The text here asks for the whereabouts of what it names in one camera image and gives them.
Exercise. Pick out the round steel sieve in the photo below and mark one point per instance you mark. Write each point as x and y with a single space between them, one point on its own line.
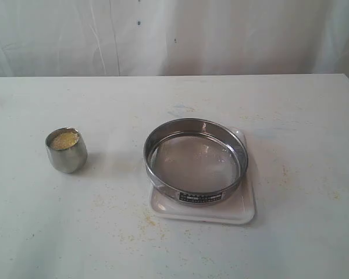
200 128

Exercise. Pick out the stainless steel cup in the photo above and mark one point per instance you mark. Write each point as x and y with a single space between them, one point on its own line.
67 160

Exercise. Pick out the yellow and white grain mixture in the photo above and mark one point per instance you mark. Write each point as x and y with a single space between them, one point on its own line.
64 141

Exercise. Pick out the white square plastic tray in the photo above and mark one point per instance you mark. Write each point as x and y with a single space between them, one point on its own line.
244 209

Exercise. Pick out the white backdrop curtain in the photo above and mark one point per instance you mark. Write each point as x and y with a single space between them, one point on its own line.
152 38

